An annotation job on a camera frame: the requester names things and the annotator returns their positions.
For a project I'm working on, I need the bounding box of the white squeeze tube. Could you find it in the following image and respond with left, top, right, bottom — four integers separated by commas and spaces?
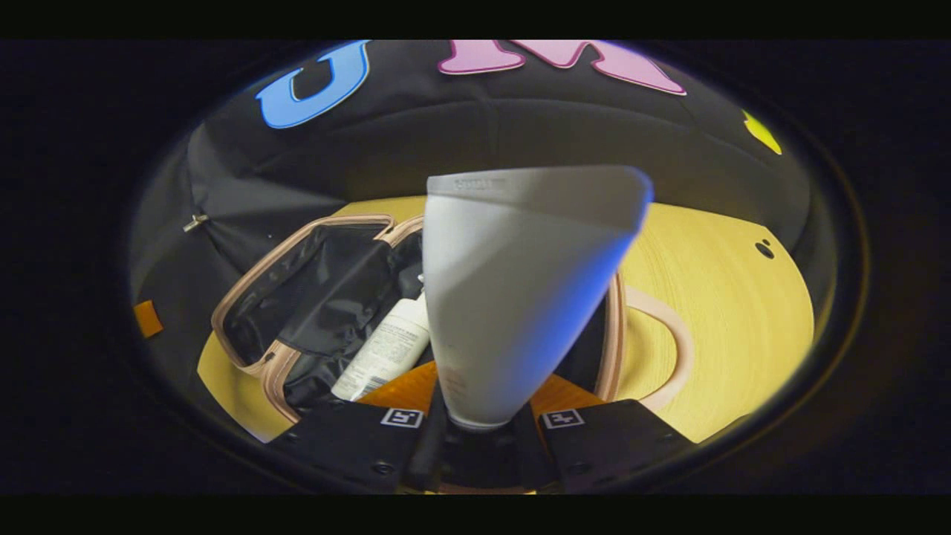
422, 165, 655, 432

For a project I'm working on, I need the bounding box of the black backdrop cloth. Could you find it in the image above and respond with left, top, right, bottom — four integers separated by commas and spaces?
130, 41, 814, 387

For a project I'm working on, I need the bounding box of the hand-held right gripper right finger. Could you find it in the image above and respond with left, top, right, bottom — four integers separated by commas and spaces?
520, 374, 698, 495

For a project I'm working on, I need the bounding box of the white spray bottle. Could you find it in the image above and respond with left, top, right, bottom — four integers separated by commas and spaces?
331, 294, 432, 402

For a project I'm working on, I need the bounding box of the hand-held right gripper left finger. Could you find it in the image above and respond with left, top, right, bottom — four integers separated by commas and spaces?
267, 362, 450, 495

